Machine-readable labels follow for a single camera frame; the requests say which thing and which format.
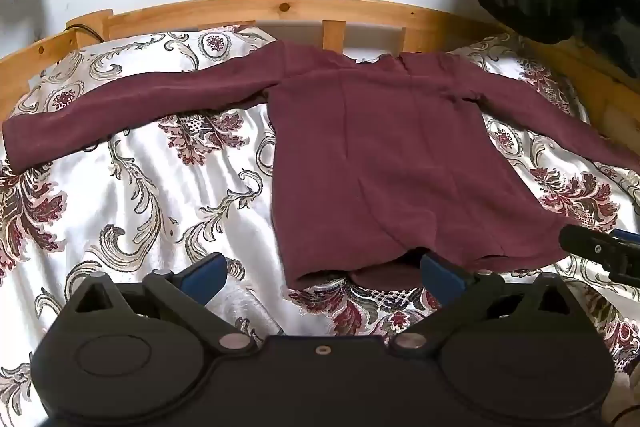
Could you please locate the black cable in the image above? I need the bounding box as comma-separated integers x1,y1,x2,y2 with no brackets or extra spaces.
65,24,106,43

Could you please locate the floral satin bedspread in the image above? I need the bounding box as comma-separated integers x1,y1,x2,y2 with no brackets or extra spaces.
0,24,640,427

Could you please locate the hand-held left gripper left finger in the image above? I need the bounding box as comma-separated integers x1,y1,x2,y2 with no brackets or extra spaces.
64,252,256,355

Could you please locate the wooden bed frame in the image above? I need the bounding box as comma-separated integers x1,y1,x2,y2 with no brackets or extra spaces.
0,0,640,148

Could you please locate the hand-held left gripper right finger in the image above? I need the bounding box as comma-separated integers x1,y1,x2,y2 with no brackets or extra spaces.
390,253,581,355

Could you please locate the maroon long-sleeve sweater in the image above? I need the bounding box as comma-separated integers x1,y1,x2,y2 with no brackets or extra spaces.
2,39,633,290

